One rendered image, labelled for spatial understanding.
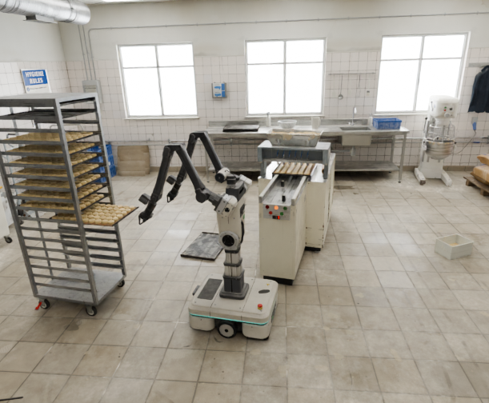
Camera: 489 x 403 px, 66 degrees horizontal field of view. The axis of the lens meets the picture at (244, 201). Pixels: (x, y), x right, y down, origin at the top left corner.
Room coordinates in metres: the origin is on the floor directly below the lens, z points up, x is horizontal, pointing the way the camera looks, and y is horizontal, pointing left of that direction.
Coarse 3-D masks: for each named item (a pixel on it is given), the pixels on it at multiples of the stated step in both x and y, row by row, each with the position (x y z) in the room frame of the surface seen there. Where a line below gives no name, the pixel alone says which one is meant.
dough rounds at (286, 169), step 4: (280, 164) 4.07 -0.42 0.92; (292, 164) 4.05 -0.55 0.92; (304, 164) 4.03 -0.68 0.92; (312, 164) 4.02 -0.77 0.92; (280, 168) 3.90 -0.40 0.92; (284, 168) 3.89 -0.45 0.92; (288, 168) 3.96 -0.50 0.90; (292, 168) 3.89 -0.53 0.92; (296, 168) 3.88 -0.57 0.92; (300, 168) 3.94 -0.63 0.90; (304, 168) 3.87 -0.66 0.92; (308, 168) 3.87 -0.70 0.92; (312, 168) 3.93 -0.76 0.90; (276, 172) 3.77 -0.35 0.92; (280, 172) 3.81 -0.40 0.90; (284, 172) 3.75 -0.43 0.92; (288, 172) 3.74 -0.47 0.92; (292, 172) 3.73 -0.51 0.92; (296, 172) 3.73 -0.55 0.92; (300, 172) 3.72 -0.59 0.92; (304, 172) 3.79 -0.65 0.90; (308, 172) 3.73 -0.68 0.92
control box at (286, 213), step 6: (264, 204) 3.07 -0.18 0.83; (270, 204) 3.06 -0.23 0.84; (276, 204) 3.05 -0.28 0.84; (282, 204) 3.04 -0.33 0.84; (264, 210) 3.07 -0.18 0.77; (270, 210) 3.05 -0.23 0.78; (276, 210) 3.04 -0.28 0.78; (282, 210) 3.02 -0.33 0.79; (288, 210) 3.00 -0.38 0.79; (264, 216) 3.07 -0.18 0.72; (270, 216) 3.05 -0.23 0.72; (276, 216) 3.03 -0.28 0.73; (282, 216) 3.02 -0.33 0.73; (288, 216) 3.00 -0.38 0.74
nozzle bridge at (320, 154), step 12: (264, 144) 3.94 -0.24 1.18; (324, 144) 3.85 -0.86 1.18; (264, 156) 3.90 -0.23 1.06; (276, 156) 3.86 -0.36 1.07; (288, 156) 3.82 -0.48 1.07; (300, 156) 3.78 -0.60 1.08; (312, 156) 3.74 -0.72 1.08; (324, 156) 3.62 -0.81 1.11; (264, 168) 3.95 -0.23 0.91; (324, 168) 3.72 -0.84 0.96
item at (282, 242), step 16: (272, 192) 3.36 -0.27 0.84; (288, 192) 3.35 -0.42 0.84; (304, 192) 3.48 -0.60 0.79; (304, 208) 3.51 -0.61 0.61; (272, 224) 3.08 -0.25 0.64; (288, 224) 3.03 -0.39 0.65; (304, 224) 3.55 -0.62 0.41; (272, 240) 3.08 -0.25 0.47; (288, 240) 3.03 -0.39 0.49; (304, 240) 3.58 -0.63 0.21; (272, 256) 3.08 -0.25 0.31; (288, 256) 3.03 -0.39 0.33; (272, 272) 3.08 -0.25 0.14; (288, 272) 3.03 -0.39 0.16
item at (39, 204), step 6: (84, 198) 3.00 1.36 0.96; (90, 198) 2.99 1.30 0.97; (96, 198) 2.97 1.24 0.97; (24, 204) 2.89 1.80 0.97; (30, 204) 2.88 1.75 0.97; (36, 204) 2.88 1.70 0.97; (42, 204) 2.91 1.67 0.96; (48, 204) 2.89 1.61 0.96; (54, 204) 2.88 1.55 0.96; (60, 204) 2.87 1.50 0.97; (66, 204) 2.86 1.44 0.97; (72, 204) 2.85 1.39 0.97; (84, 204) 2.86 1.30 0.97; (90, 204) 2.89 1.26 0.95
